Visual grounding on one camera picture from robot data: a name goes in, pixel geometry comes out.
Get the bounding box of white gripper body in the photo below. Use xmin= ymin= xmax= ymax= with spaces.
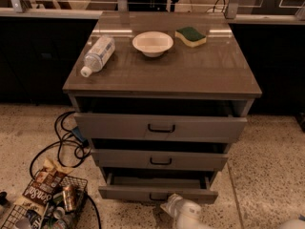
xmin=160 ymin=194 xmax=209 ymax=229

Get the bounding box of white bowl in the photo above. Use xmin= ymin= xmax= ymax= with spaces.
xmin=132 ymin=31 xmax=173 ymax=57

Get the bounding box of grey bottom drawer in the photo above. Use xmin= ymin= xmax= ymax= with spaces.
xmin=99 ymin=173 xmax=218 ymax=204

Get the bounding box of green yellow sponge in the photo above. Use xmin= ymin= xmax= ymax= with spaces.
xmin=174 ymin=27 xmax=207 ymax=48

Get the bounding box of grey drawer cabinet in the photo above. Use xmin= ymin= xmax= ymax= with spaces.
xmin=63 ymin=12 xmax=261 ymax=181

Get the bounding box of small dark floor object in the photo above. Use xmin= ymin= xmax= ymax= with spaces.
xmin=0 ymin=192 xmax=9 ymax=206

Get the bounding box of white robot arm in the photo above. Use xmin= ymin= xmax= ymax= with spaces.
xmin=160 ymin=194 xmax=305 ymax=229

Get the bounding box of clear plastic water bottle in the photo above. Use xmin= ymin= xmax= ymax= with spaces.
xmin=80 ymin=35 xmax=115 ymax=77

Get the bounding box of grey top drawer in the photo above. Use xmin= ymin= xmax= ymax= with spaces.
xmin=74 ymin=113 xmax=247 ymax=143

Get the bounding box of blue plug box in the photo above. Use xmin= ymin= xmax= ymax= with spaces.
xmin=71 ymin=127 xmax=89 ymax=147

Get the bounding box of black wire basket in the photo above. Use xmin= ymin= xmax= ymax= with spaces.
xmin=0 ymin=176 xmax=88 ymax=229

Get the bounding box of grey middle drawer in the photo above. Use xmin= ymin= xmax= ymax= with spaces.
xmin=91 ymin=149 xmax=228 ymax=171

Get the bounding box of grey drawer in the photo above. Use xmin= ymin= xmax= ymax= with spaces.
xmin=74 ymin=113 xmax=247 ymax=143
xmin=99 ymin=173 xmax=218 ymax=204
xmin=91 ymin=149 xmax=228 ymax=171

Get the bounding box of copper drink can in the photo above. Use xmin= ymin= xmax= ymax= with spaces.
xmin=62 ymin=185 xmax=77 ymax=212

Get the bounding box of brown snack bag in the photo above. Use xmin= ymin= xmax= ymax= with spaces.
xmin=14 ymin=157 xmax=72 ymax=213

